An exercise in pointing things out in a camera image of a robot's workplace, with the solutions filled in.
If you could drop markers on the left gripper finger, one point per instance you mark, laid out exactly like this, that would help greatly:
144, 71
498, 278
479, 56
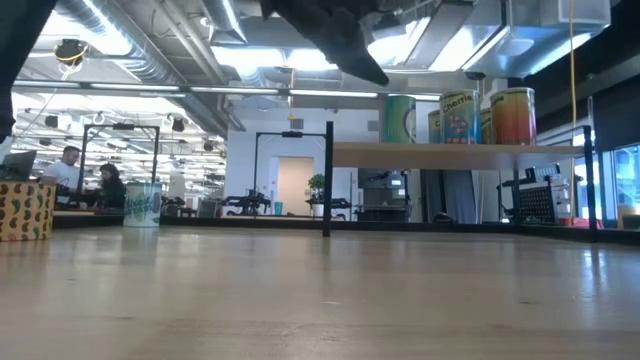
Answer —
352, 55

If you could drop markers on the green can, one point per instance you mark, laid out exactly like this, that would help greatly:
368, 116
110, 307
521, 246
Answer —
397, 120

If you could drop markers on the orange gradient can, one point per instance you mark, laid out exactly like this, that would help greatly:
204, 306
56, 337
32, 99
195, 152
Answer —
514, 117

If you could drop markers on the white vegetable can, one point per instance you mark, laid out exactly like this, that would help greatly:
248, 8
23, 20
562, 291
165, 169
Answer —
142, 205

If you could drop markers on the yellow patterned box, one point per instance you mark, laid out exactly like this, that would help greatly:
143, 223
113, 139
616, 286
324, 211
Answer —
25, 212

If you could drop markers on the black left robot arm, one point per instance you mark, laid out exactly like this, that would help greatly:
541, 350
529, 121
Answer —
20, 50

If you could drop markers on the background black robot arm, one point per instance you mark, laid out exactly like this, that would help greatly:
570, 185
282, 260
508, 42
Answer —
247, 202

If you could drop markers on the wooden shelf with black posts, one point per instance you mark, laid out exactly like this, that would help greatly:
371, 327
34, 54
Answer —
450, 156

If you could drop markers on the potted green plant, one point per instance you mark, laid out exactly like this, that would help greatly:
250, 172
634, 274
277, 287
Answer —
316, 185

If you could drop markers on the black machine cabinet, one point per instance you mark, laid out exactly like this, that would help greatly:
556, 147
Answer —
385, 210

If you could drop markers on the teal cup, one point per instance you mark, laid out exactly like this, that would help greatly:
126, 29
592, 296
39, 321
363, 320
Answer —
278, 208

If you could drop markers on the grey curtain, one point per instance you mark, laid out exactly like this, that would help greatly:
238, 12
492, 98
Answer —
455, 197

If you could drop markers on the black pegboard cart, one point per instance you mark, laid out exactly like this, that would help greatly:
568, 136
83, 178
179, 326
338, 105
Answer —
537, 205

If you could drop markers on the person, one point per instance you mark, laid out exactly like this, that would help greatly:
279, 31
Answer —
62, 172
114, 190

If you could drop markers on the red object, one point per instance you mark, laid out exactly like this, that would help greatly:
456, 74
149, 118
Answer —
580, 222

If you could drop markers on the yellow bin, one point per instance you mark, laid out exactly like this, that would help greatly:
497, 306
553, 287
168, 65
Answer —
626, 212

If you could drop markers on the dark monitor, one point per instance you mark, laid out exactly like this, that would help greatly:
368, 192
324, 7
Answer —
20, 165

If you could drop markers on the black gantry frame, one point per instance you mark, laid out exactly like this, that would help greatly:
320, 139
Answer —
120, 126
292, 134

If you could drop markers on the black aluminium table frame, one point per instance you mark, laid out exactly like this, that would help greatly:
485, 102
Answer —
250, 222

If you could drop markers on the silver ventilation duct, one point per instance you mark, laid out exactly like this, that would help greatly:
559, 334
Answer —
592, 12

